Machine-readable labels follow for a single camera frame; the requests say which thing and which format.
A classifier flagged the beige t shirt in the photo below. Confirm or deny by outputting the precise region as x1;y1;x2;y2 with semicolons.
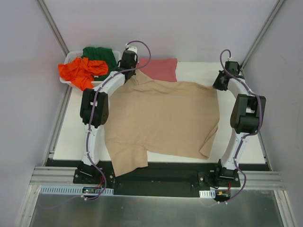
105;71;220;176

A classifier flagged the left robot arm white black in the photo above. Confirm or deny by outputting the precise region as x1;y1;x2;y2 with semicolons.
73;46;138;184

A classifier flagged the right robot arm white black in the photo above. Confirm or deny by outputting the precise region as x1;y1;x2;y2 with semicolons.
213;61;266;188

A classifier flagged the green t shirt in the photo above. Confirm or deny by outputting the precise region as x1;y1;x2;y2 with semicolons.
81;46;118;81

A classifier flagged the pink folded t shirt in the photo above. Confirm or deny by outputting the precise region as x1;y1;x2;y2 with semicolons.
140;58;178;82

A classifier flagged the orange t shirt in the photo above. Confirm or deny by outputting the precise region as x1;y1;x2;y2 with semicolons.
58;57;109;91

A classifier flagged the white plastic basket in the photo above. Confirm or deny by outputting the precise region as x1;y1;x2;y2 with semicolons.
58;47;121;91

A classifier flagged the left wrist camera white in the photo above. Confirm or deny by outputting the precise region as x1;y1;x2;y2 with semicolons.
125;44;138;54

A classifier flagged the left aluminium frame post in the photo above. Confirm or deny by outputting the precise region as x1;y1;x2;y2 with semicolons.
36;0;69;56

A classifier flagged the aluminium frame post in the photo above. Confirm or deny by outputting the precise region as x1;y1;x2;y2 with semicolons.
241;0;287;70
36;0;69;56

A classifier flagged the right aluminium frame post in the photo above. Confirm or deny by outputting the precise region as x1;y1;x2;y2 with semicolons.
241;0;287;70

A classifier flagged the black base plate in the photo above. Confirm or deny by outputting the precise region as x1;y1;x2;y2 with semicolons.
45;158;271;197

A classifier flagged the right white cable duct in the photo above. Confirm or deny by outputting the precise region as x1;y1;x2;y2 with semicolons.
199;189;216;199

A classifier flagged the white cable duct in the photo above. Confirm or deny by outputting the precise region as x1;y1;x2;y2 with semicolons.
40;185;114;196
199;189;216;199

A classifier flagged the left white cable duct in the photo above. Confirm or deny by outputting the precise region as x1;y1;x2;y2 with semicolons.
40;185;114;196

